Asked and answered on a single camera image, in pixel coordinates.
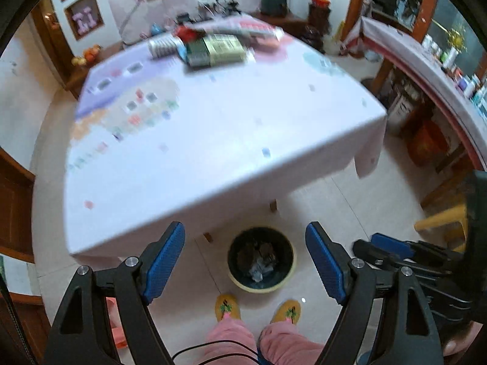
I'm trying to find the yellow slipper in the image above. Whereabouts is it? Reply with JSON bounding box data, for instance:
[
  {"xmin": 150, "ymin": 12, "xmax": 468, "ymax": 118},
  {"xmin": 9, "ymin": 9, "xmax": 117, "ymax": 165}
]
[
  {"xmin": 275, "ymin": 300, "xmax": 303, "ymax": 325},
  {"xmin": 215, "ymin": 293, "xmax": 242, "ymax": 322}
]

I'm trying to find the checkered can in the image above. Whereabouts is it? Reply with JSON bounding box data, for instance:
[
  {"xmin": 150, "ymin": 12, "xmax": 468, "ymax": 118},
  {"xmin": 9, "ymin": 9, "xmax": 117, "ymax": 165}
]
[{"xmin": 148, "ymin": 34, "xmax": 187, "ymax": 59}]

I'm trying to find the red wrapper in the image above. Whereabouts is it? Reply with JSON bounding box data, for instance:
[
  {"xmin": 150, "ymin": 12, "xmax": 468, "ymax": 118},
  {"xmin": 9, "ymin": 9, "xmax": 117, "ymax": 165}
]
[{"xmin": 177, "ymin": 25, "xmax": 208, "ymax": 42}]

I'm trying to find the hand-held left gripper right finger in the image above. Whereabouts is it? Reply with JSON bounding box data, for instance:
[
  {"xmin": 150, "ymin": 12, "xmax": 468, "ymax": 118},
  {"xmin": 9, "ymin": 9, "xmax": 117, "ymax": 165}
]
[{"xmin": 305, "ymin": 221, "xmax": 446, "ymax": 365}]

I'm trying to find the dark green box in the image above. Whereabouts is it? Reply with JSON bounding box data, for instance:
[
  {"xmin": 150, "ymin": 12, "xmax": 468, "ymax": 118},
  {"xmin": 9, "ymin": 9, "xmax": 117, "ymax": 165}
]
[{"xmin": 179, "ymin": 38, "xmax": 212, "ymax": 68}]

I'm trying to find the pink plastic stool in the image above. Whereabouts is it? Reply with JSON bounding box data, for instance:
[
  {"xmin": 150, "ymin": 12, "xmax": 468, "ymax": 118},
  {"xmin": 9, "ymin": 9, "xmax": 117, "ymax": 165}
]
[{"xmin": 107, "ymin": 297, "xmax": 128, "ymax": 348}]

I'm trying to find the tall dark vase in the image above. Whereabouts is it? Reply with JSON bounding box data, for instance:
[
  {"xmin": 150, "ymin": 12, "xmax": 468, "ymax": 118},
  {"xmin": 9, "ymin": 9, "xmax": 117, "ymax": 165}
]
[{"xmin": 308, "ymin": 0, "xmax": 331, "ymax": 27}]

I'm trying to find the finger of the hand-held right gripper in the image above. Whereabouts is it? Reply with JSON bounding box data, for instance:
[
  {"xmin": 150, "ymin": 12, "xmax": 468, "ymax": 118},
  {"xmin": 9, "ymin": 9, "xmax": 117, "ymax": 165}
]
[
  {"xmin": 371, "ymin": 233, "xmax": 463, "ymax": 265},
  {"xmin": 353, "ymin": 239, "xmax": 453, "ymax": 274}
]

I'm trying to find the dark air fryer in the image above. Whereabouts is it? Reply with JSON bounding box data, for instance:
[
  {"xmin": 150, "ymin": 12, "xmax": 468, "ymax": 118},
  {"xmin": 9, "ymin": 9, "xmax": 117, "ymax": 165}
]
[{"xmin": 261, "ymin": 0, "xmax": 288, "ymax": 16}]

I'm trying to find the yellow plastic stool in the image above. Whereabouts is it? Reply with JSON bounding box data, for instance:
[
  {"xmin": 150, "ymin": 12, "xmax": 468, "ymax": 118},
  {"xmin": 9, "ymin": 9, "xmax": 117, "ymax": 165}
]
[{"xmin": 415, "ymin": 205, "xmax": 470, "ymax": 252}]

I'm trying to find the row of bottles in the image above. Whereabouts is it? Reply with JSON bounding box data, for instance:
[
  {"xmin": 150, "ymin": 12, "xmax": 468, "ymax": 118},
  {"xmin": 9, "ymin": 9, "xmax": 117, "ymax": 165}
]
[{"xmin": 420, "ymin": 32, "xmax": 487, "ymax": 118}]

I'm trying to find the person's right leg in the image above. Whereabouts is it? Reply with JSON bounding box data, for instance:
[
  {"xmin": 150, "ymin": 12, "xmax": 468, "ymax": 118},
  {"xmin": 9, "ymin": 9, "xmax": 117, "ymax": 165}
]
[{"xmin": 259, "ymin": 321, "xmax": 326, "ymax": 365}]

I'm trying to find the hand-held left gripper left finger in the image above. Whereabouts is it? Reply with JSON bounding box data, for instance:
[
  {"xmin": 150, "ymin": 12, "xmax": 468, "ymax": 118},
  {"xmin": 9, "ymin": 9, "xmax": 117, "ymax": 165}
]
[{"xmin": 43, "ymin": 221, "xmax": 186, "ymax": 365}]

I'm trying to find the wooden door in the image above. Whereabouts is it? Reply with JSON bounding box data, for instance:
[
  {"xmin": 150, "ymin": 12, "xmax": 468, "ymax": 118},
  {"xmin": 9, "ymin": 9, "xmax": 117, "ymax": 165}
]
[{"xmin": 0, "ymin": 148, "xmax": 50, "ymax": 365}]

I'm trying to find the dark bin with yellow rim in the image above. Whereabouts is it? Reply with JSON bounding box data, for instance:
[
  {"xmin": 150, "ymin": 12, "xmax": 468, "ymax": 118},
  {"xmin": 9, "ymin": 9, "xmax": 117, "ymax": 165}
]
[{"xmin": 227, "ymin": 227, "xmax": 296, "ymax": 294}]

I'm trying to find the person's right hand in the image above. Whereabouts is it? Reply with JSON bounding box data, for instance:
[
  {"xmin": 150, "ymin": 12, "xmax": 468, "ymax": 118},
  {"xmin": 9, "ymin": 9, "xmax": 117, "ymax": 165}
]
[{"xmin": 443, "ymin": 319, "xmax": 484, "ymax": 358}]

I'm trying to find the person's left leg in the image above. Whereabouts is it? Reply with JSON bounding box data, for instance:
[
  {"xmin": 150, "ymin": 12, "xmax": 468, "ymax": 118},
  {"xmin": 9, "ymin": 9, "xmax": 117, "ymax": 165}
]
[{"xmin": 205, "ymin": 317, "xmax": 259, "ymax": 365}]

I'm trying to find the wooden glass cabinet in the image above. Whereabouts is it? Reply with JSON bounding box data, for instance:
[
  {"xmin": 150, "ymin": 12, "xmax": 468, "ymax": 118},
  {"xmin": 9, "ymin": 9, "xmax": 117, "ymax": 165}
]
[{"xmin": 350, "ymin": 0, "xmax": 487, "ymax": 96}]

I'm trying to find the person's leg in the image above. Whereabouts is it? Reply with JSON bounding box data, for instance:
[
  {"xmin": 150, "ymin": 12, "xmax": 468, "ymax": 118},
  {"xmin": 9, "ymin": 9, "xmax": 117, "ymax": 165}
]
[
  {"xmin": 259, "ymin": 321, "xmax": 326, "ymax": 365},
  {"xmin": 205, "ymin": 317, "xmax": 259, "ymax": 365}
]

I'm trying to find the white paper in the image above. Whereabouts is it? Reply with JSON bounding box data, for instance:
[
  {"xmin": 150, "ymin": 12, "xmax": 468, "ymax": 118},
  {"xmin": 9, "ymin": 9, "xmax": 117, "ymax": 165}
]
[{"xmin": 247, "ymin": 259, "xmax": 275, "ymax": 283}]

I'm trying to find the black cable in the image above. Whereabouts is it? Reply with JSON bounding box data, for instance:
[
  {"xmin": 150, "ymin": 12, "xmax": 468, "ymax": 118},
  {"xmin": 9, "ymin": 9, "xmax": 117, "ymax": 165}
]
[{"xmin": 171, "ymin": 340, "xmax": 259, "ymax": 365}]

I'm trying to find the printed tablecloth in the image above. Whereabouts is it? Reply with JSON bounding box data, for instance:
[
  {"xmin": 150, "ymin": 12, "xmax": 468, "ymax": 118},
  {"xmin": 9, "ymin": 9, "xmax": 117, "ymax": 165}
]
[{"xmin": 63, "ymin": 13, "xmax": 389, "ymax": 255}]

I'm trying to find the pale green box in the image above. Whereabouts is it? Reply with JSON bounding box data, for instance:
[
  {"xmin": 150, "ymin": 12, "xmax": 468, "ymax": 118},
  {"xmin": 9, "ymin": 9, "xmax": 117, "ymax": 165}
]
[{"xmin": 203, "ymin": 34, "xmax": 255, "ymax": 64}]

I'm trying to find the orange bucket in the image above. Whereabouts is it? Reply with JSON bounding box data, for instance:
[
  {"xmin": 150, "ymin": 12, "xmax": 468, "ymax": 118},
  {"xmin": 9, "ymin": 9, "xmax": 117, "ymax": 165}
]
[{"xmin": 407, "ymin": 120, "xmax": 450, "ymax": 166}]

